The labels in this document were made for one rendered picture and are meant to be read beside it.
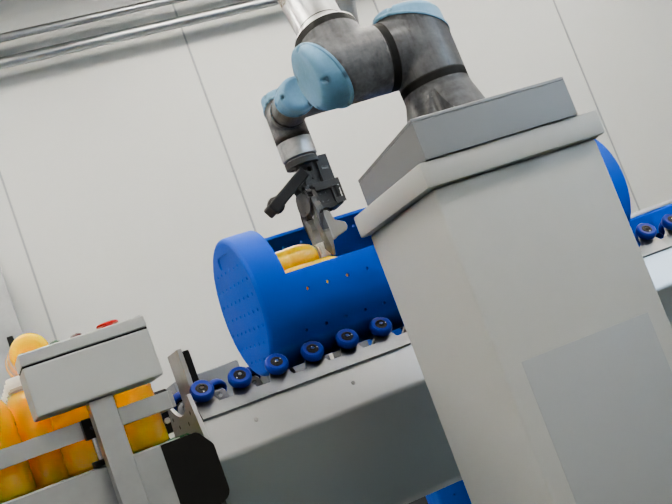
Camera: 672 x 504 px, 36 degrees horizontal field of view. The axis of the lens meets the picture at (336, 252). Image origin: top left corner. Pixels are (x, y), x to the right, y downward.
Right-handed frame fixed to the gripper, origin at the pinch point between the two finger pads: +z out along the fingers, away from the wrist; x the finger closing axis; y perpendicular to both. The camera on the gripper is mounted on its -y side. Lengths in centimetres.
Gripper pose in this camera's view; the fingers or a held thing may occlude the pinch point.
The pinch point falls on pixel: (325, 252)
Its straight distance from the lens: 212.1
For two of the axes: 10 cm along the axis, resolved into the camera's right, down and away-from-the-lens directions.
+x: -3.2, 2.4, 9.2
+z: 3.5, 9.3, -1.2
